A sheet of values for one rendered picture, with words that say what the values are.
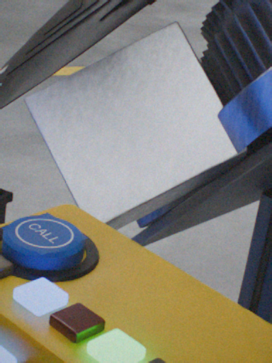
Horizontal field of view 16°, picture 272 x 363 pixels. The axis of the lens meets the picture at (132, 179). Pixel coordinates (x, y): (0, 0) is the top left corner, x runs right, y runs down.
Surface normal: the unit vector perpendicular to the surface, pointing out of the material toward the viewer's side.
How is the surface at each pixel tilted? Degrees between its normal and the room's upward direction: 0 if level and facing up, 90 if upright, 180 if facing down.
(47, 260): 90
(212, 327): 0
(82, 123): 55
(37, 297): 0
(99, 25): 50
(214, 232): 0
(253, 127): 96
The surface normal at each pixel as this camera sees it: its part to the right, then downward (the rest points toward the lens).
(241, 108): -0.80, 0.31
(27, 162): 0.14, -0.89
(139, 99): -0.04, -0.17
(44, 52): -0.62, -0.63
